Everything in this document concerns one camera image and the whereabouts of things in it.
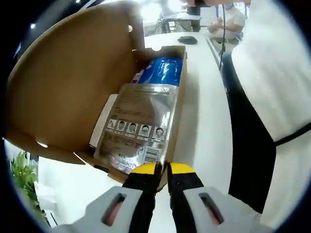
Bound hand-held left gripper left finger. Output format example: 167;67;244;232
85;163;161;233

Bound black cable across shirt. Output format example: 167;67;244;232
274;126;311;147

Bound green potted plant white pot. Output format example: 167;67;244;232
9;150;48;224

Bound blue plastic packet soft item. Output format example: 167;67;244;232
132;57;187;85

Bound black computer mouse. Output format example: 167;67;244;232
177;35;199;44

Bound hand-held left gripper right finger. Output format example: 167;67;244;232
166;162;262;233

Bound brown cardboard shoe box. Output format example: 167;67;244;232
4;1;190;192

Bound black-framed desk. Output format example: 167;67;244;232
155;12;202;33

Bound silver foil pouch soft item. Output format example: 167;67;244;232
93;83;179;175

